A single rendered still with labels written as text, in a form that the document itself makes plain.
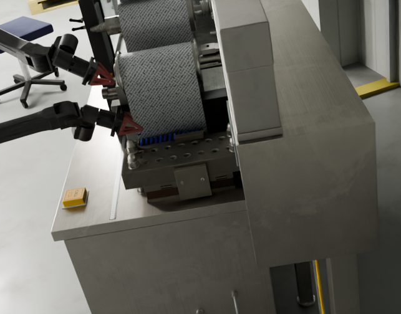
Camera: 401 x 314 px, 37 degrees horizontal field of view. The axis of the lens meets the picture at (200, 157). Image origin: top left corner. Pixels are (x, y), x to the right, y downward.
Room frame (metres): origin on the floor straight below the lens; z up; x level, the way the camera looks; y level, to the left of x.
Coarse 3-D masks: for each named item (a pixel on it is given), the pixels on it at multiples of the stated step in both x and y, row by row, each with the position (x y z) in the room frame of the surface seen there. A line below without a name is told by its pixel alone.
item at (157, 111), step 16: (128, 96) 1.79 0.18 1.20; (144, 96) 1.79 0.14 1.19; (160, 96) 1.78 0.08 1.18; (176, 96) 1.78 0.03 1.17; (192, 96) 1.77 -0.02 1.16; (144, 112) 1.79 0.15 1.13; (160, 112) 1.78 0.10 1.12; (176, 112) 1.78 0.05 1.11; (192, 112) 1.78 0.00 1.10; (144, 128) 1.79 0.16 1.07; (160, 128) 1.78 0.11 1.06; (176, 128) 1.78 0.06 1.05; (192, 128) 1.78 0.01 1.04
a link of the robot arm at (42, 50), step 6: (60, 36) 1.95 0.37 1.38; (66, 36) 1.93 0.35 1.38; (72, 36) 1.94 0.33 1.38; (54, 42) 1.93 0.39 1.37; (60, 42) 1.91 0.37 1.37; (66, 42) 1.90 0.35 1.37; (72, 42) 1.91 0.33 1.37; (78, 42) 1.95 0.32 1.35; (36, 48) 1.88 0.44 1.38; (42, 48) 1.88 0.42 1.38; (48, 48) 1.87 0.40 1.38; (54, 48) 1.91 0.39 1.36; (72, 48) 1.90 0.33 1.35; (36, 54) 1.86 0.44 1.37; (42, 54) 1.85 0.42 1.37; (48, 54) 1.85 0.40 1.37; (48, 60) 1.86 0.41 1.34; (54, 66) 1.89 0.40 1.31; (48, 72) 1.88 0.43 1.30
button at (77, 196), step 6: (66, 192) 1.73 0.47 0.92; (72, 192) 1.72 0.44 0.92; (78, 192) 1.72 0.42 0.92; (84, 192) 1.71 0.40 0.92; (66, 198) 1.69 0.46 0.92; (72, 198) 1.69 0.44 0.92; (78, 198) 1.68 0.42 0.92; (84, 198) 1.69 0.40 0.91; (66, 204) 1.68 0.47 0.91; (72, 204) 1.68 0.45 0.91
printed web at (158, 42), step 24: (144, 0) 2.08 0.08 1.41; (168, 0) 2.05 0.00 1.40; (120, 24) 2.03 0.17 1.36; (144, 24) 2.02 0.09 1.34; (168, 24) 2.02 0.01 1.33; (144, 48) 2.03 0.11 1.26; (168, 48) 1.83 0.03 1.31; (120, 72) 1.80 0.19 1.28; (144, 72) 1.79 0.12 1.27; (168, 72) 1.78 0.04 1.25; (192, 72) 1.77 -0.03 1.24
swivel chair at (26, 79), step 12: (12, 24) 5.13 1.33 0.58; (24, 24) 5.05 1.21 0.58; (36, 24) 4.98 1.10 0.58; (48, 24) 4.92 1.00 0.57; (24, 36) 4.78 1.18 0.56; (36, 36) 4.83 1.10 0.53; (24, 72) 4.97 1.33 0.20; (24, 84) 4.96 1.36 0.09; (36, 84) 4.95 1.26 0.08; (48, 84) 4.90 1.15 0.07; (60, 84) 4.86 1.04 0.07; (24, 96) 4.70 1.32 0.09
